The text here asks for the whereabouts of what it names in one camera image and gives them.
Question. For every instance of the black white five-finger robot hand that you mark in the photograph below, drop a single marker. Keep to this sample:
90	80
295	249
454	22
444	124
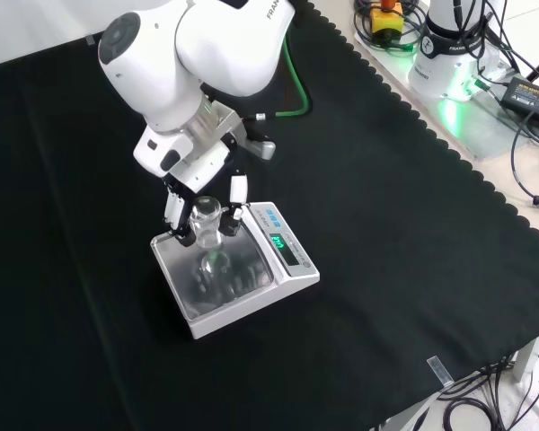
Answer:
202	166

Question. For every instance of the clear glass beaker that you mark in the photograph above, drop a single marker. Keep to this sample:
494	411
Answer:
206	233

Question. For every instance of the white electronic balance steel pan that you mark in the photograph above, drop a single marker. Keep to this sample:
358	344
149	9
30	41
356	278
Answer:
307	274

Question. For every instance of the clear tape piece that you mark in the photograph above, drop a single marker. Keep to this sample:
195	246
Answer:
92	40
440	372

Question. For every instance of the black bench cloth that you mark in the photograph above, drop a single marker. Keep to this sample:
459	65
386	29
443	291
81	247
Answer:
386	269

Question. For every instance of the yellow stop button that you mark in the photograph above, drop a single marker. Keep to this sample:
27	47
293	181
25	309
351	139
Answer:
386	20

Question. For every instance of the black power adapter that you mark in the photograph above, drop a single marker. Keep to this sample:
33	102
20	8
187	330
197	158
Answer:
530	96

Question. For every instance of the white table leg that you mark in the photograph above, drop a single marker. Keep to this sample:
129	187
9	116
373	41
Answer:
527	359

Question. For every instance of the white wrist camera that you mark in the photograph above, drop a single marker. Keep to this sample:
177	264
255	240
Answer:
155	152

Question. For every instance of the metal base plate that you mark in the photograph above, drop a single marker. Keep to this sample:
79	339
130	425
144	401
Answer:
480	130

